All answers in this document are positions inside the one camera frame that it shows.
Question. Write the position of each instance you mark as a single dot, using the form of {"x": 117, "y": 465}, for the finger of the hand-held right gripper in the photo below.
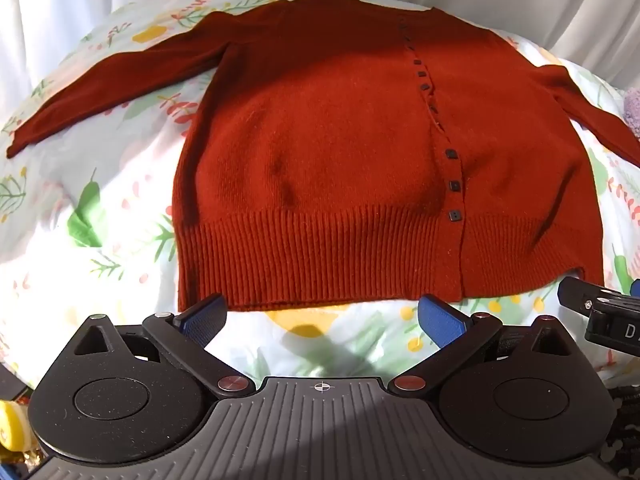
{"x": 575, "y": 296}

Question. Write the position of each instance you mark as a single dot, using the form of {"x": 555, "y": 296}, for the white curtain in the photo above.
{"x": 75, "y": 5}

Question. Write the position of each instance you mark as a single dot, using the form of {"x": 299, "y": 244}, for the purple fuzzy cloth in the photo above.
{"x": 633, "y": 112}

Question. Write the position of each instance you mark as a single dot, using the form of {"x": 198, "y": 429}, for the dark patterned cloth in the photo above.
{"x": 625, "y": 425}

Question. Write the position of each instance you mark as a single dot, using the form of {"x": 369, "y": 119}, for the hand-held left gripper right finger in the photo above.
{"x": 442, "y": 321}

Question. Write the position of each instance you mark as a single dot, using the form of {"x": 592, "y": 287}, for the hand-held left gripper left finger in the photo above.
{"x": 202, "y": 319}

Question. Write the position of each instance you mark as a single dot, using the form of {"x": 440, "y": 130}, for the floral printed bedsheet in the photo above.
{"x": 95, "y": 220}

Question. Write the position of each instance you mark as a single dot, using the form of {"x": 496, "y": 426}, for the red knit cardigan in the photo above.
{"x": 340, "y": 160}

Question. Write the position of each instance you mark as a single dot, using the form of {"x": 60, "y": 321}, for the yellow round object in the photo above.
{"x": 12, "y": 425}

